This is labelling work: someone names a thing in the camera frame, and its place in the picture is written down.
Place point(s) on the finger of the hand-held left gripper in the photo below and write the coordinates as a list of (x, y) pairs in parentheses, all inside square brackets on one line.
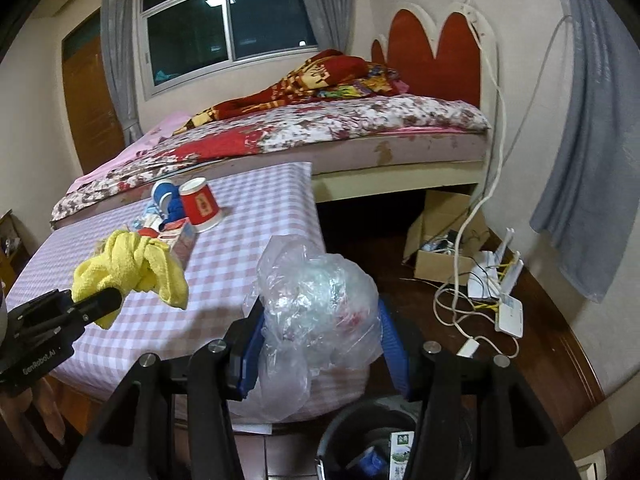
[(100, 305)]

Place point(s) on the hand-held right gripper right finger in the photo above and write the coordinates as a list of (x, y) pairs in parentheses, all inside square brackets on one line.
[(395, 355)]

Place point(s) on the pink checked tablecloth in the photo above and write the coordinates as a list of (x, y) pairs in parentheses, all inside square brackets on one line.
[(250, 200)]

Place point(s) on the pink bed sheet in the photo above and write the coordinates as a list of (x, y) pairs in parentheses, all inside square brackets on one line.
[(165, 127)]

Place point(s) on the white power adapter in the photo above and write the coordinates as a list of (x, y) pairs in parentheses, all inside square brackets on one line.
[(468, 347)]

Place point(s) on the white modem box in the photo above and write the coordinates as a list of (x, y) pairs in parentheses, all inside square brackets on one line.
[(511, 316)]

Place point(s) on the grey curtain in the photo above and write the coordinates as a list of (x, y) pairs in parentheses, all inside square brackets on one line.
[(120, 60), (335, 5), (595, 160)]

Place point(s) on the colourful printed pillow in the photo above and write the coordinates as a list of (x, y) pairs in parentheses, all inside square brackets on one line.
[(365, 80)]

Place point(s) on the cream bed frame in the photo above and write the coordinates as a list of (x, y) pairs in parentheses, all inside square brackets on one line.
[(400, 175)]

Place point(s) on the white framed window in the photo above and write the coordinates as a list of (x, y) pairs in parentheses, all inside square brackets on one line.
[(225, 15)]

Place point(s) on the pinkish mattress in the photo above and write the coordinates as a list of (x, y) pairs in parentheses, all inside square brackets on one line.
[(425, 145)]

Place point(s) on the white router with antennas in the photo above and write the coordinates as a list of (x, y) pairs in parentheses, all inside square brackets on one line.
[(482, 275)]

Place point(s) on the red paper cup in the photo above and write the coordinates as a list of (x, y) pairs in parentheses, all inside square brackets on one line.
[(200, 207)]

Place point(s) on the black trash bin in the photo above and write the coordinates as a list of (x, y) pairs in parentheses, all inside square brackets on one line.
[(350, 427)]

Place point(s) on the blue paper cup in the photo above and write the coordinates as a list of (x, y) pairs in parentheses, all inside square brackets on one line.
[(162, 192)]

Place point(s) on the cardboard box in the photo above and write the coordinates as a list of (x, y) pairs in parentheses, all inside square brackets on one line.
[(440, 265)]

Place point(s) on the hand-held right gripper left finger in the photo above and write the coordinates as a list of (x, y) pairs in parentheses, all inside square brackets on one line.
[(248, 355)]

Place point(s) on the clear plastic bag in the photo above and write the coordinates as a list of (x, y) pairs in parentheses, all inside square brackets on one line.
[(320, 300)]

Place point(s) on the red and cream headboard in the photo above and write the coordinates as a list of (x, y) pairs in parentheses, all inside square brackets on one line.
[(440, 55)]

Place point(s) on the red and white carton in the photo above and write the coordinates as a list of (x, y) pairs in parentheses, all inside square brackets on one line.
[(182, 242)]

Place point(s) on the yellow cloth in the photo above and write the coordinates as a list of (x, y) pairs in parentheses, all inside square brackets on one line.
[(130, 260)]

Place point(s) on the brown wooden door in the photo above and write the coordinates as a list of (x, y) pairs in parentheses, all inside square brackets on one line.
[(90, 95)]

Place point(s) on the person's left hand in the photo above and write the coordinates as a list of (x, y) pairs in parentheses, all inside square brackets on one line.
[(47, 394)]

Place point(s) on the green and white carton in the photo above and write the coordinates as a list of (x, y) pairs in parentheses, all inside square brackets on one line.
[(401, 455)]

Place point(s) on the red printed blanket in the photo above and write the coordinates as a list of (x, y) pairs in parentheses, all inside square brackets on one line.
[(300, 77)]

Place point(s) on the light blue face mask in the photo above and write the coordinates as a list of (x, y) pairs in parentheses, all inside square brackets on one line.
[(150, 208)]

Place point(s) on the blue cloth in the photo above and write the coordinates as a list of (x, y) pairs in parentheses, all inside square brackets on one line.
[(175, 208)]

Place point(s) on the floral quilt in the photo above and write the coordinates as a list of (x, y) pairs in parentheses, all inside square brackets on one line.
[(350, 115)]

